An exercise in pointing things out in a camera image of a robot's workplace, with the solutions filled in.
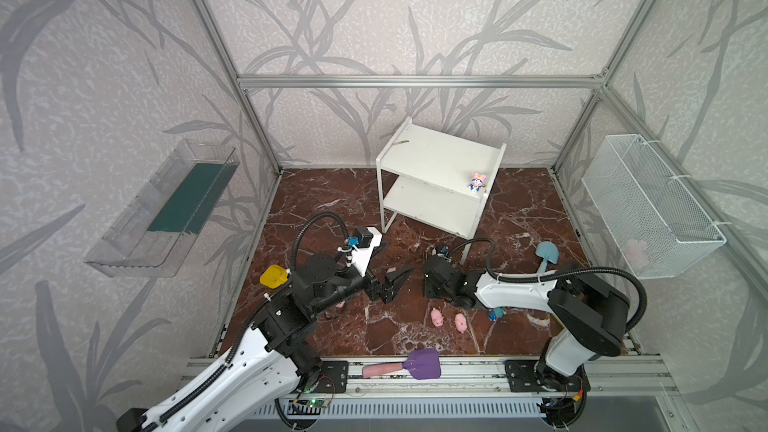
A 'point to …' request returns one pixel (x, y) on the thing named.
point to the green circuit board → (318, 402)
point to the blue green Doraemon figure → (495, 313)
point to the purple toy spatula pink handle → (424, 364)
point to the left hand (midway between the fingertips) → (402, 251)
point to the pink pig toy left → (341, 304)
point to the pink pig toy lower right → (460, 322)
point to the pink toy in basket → (636, 253)
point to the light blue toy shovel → (549, 252)
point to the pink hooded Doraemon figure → (477, 181)
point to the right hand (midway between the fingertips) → (424, 274)
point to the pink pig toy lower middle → (437, 317)
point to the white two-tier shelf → (438, 179)
